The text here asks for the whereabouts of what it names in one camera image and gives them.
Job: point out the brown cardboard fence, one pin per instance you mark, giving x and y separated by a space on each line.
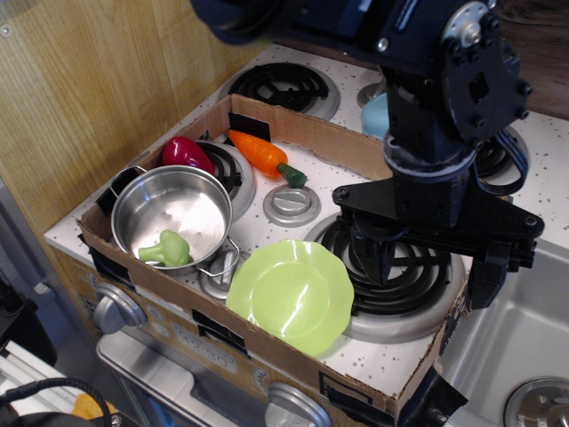
356 383

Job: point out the light green plastic plate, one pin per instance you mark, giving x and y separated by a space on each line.
297 291

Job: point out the back right black burner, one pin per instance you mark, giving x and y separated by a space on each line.
502 165

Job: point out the silver oven door handle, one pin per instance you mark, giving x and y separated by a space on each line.
167 383

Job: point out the front left black burner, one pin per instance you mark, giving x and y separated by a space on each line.
235 174

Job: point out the back left black burner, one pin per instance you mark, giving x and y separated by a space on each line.
289 85

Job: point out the silver right oven knob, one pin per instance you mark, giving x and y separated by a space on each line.
287 406

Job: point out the green toy broccoli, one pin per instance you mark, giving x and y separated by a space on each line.
171 251

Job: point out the silver centre stove knob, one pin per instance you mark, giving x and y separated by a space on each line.
290 207

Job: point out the orange yellow object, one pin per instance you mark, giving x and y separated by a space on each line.
86 407

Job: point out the silver oven knob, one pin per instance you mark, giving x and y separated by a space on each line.
287 406
115 310

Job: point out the silver sink drain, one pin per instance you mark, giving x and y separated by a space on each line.
538 402

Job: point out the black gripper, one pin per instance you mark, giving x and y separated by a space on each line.
457 217

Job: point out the grey sink basin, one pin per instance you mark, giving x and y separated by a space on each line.
521 336

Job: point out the silver stove knob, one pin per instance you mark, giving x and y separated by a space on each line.
223 267
290 207

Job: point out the silver left oven knob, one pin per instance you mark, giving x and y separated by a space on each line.
115 310

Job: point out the light blue plastic bowl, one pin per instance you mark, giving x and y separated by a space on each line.
374 117

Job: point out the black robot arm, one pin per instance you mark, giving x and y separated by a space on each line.
453 89

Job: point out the black object at left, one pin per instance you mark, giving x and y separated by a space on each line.
20 324

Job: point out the orange toy carrot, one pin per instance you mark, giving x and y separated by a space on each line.
269 159

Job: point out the black burner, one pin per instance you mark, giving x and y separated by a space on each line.
502 165
421 288
235 174
289 85

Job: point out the front right black burner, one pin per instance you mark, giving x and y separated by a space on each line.
421 288

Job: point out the silver front stove knob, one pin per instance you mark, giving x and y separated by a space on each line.
223 267

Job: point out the silver metal pan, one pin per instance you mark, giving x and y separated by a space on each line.
183 199

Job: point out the red toy pepper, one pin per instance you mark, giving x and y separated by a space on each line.
182 150

